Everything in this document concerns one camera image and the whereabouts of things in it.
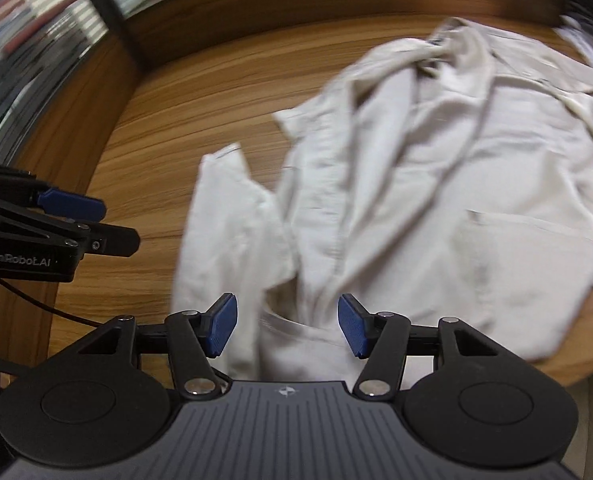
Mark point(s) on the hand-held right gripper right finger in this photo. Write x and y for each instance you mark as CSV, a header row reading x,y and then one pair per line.
x,y
352,325

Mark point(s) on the beige short-sleeved shirt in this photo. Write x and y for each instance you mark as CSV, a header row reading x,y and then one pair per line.
x,y
426,185

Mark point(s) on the black partition post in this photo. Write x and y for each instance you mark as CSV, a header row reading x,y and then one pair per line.
x,y
109,10

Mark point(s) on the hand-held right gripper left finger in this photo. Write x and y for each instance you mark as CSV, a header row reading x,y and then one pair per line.
x,y
222,325

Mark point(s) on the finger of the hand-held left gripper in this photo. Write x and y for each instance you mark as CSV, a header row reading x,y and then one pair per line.
x,y
114,241
71,205

